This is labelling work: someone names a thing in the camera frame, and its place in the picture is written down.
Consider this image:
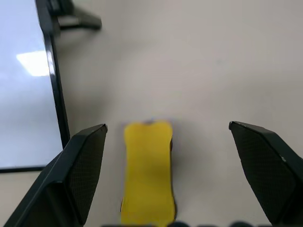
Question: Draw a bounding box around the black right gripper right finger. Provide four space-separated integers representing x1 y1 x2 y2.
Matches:
228 121 303 227

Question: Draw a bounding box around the black whiteboard stand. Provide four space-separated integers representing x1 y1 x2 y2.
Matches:
45 0 103 32

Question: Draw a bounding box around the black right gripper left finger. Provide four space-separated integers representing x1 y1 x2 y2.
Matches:
0 123 109 227

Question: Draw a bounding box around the yellow and black eraser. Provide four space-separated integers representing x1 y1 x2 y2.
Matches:
120 119 178 226

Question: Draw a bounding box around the black-framed small whiteboard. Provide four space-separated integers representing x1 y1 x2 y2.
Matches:
0 0 71 174

